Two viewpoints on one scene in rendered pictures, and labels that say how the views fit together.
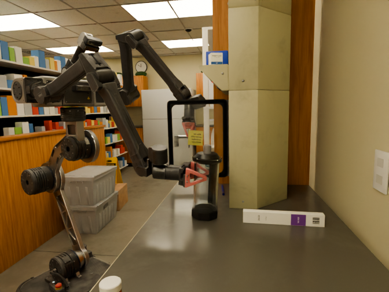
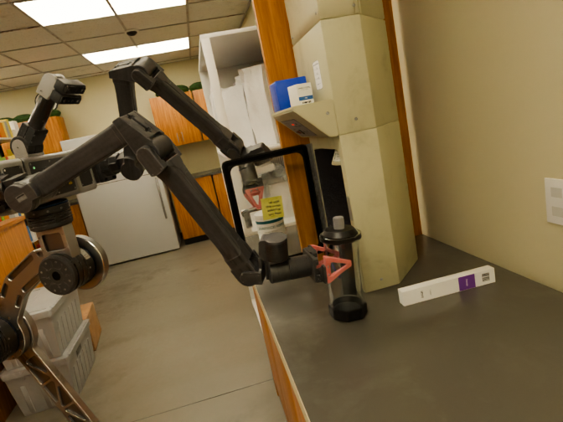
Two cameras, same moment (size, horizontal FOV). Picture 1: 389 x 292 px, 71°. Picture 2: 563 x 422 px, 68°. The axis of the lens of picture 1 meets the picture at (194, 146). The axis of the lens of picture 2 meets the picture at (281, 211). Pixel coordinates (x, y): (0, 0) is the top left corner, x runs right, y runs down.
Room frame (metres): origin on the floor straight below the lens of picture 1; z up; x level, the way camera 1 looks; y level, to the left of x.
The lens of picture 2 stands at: (0.03, 0.41, 1.48)
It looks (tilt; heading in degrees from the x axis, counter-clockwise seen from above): 12 degrees down; 342
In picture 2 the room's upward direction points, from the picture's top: 12 degrees counter-clockwise
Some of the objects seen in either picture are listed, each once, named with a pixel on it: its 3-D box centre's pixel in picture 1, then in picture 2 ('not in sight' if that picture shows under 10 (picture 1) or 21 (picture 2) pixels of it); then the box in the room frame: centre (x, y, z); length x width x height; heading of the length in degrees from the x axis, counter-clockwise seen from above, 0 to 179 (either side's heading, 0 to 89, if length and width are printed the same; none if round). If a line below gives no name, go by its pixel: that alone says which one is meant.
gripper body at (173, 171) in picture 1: (176, 172); (302, 266); (0.99, 0.07, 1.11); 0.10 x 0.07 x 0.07; 172
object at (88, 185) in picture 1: (91, 183); (41, 321); (3.12, 1.23, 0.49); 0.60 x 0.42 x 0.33; 171
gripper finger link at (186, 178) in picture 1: (194, 176); (332, 265); (0.95, 0.00, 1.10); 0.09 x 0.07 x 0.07; 81
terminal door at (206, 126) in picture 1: (197, 139); (276, 208); (1.38, -0.02, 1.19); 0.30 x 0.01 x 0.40; 86
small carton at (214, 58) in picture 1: (215, 61); (301, 95); (1.18, -0.10, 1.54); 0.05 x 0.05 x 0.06; 8
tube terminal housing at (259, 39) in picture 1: (258, 111); (364, 154); (1.20, -0.28, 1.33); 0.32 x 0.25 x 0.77; 171
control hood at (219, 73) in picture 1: (216, 81); (302, 123); (1.23, -0.10, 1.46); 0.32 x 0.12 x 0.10; 171
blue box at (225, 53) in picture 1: (217, 62); (289, 95); (1.31, -0.12, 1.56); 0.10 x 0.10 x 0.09; 81
